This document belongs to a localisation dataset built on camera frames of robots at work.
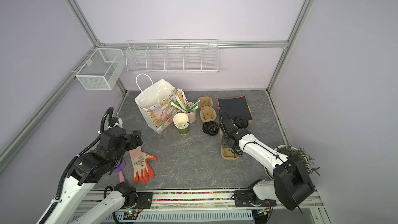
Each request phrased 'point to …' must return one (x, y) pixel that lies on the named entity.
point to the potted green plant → (289, 150)
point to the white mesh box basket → (102, 70)
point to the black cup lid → (210, 128)
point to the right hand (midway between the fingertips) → (228, 140)
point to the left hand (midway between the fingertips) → (132, 135)
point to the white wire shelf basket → (172, 55)
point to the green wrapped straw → (193, 108)
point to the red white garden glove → (141, 170)
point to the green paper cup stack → (181, 121)
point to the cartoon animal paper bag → (157, 101)
